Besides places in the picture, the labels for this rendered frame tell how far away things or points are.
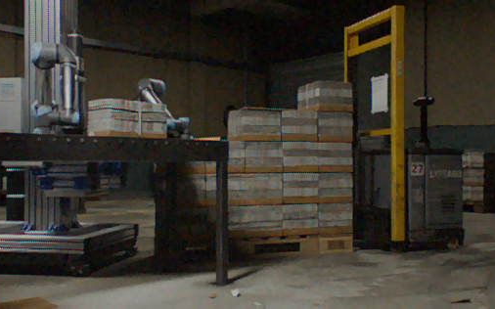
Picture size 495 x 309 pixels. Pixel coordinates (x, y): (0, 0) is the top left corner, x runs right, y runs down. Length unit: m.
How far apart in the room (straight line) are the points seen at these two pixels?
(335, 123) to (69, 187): 1.96
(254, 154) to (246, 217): 0.46
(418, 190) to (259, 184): 1.25
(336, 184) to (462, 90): 6.40
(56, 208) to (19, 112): 0.67
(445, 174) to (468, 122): 5.73
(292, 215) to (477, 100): 6.60
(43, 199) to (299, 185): 1.78
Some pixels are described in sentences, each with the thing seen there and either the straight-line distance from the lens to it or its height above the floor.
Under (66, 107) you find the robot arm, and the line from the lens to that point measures 3.33.
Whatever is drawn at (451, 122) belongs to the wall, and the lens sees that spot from 10.50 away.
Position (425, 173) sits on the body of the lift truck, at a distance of 4.57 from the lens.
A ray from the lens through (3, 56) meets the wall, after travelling 10.35.
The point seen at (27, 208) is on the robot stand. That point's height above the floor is 0.37.
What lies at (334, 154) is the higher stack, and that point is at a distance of 4.29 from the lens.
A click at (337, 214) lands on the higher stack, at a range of 4.32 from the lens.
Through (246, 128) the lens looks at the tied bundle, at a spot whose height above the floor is 0.92.
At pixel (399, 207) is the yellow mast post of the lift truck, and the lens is 4.38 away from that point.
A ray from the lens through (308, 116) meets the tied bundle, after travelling 4.21.
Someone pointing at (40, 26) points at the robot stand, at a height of 1.57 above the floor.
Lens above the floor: 0.67
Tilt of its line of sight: level
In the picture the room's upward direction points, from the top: straight up
